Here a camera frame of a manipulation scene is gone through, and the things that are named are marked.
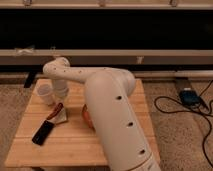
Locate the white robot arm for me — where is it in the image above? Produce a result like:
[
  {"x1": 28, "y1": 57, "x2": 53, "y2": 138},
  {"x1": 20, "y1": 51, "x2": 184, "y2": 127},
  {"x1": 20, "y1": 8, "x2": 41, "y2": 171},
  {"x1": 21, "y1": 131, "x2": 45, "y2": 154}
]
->
[{"x1": 43, "y1": 57, "x2": 161, "y2": 171}]

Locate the white sponge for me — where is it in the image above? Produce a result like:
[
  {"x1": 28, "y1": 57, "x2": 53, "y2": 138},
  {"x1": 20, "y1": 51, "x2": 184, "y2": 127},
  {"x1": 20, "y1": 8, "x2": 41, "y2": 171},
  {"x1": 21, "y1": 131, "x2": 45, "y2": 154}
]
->
[{"x1": 54, "y1": 109, "x2": 67, "y2": 124}]

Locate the white plastic cup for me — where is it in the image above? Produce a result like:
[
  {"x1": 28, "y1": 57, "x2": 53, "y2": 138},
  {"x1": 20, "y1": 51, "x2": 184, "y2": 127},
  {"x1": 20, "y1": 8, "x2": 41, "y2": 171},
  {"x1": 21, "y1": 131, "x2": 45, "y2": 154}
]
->
[{"x1": 36, "y1": 84, "x2": 55, "y2": 105}]

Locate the orange bowl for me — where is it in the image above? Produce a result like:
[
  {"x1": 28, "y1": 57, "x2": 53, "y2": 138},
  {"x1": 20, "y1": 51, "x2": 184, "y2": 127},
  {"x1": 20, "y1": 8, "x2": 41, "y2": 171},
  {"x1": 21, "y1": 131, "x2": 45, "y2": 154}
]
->
[{"x1": 82, "y1": 104, "x2": 94, "y2": 129}]

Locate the black rectangular device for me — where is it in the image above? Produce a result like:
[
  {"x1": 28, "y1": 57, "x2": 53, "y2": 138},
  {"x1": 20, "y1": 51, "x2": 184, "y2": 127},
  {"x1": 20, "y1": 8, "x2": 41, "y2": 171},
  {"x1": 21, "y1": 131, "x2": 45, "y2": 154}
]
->
[{"x1": 32, "y1": 120, "x2": 54, "y2": 145}]

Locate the blue power adapter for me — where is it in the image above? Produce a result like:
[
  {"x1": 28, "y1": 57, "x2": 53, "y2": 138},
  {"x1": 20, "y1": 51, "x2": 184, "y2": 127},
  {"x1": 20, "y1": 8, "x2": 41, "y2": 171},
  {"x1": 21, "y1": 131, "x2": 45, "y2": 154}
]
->
[{"x1": 179, "y1": 89, "x2": 200, "y2": 106}]

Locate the black cable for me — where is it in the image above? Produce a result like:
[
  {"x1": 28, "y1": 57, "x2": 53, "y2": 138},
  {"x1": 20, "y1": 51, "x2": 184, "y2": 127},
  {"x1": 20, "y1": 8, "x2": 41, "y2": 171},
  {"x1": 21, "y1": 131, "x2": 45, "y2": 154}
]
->
[{"x1": 153, "y1": 79, "x2": 213, "y2": 169}]

